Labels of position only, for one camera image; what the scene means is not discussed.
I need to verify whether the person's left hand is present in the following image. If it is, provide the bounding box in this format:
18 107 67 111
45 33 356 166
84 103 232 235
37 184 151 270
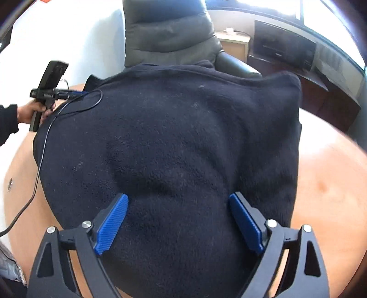
17 101 56 124

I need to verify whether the light wooden side table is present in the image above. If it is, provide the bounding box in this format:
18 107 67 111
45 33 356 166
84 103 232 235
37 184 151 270
216 28 251 63

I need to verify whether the dark green armchair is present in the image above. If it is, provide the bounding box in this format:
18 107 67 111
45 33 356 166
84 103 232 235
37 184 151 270
123 1 261 78

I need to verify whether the black monitor screen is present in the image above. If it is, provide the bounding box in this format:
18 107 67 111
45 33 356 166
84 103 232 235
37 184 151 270
253 20 317 71

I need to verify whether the black cable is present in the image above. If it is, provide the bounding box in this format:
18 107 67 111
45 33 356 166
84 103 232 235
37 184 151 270
0 89 104 238

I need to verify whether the dark navy fleece garment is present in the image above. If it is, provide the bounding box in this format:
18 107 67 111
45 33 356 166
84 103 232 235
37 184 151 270
33 63 302 297

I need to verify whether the dark wooden cabinet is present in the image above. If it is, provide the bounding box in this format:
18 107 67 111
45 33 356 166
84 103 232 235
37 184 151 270
247 54 361 133

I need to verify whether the person's left forearm sleeve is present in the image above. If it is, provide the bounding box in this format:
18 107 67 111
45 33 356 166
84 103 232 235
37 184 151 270
0 104 19 146

